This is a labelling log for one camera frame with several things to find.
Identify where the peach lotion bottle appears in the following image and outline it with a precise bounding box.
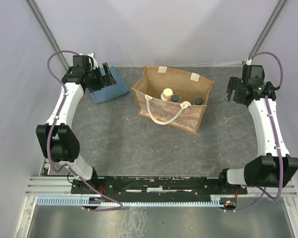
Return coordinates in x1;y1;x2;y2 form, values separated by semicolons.
160;88;173;101

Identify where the clear square perfume bottle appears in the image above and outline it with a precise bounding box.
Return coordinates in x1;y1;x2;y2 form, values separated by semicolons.
191;97;203;106

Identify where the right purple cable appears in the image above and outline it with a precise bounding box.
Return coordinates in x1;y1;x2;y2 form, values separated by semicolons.
223;52;285;213

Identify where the clear bottle black cap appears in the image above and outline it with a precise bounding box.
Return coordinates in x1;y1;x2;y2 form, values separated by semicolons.
168;94;183;104

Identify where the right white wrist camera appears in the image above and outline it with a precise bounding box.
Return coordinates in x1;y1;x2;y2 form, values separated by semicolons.
245;59;252;65

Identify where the blue cloth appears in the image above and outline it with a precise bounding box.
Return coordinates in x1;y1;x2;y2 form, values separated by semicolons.
89;66;130;104

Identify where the brown canvas tote bag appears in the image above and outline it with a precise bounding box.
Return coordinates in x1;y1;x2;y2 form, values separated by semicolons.
132;66;215;134

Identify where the blue slotted cable duct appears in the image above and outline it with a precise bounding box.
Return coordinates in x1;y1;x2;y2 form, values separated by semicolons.
36;195;225;206

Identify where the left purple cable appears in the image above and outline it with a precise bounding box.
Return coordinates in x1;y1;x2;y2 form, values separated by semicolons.
47;51;124;213

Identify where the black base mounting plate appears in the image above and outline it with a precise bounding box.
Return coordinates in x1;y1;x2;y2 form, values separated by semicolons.
71;176;247;195

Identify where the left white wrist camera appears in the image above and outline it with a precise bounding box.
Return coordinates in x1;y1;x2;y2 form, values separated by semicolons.
87;52;99;69

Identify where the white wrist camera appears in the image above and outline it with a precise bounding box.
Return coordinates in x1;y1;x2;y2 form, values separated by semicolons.
87;52;99;69
245;59;252;65

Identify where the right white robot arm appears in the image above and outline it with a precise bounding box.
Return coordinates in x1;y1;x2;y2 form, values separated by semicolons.
223;65;298;188

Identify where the purple cable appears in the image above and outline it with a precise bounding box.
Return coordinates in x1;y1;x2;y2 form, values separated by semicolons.
223;52;285;213
47;51;124;213

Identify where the aluminium frame rail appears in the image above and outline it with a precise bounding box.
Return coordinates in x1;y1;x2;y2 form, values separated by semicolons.
26;177;298;198

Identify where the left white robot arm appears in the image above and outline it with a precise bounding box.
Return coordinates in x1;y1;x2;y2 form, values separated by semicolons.
36;53;117;188

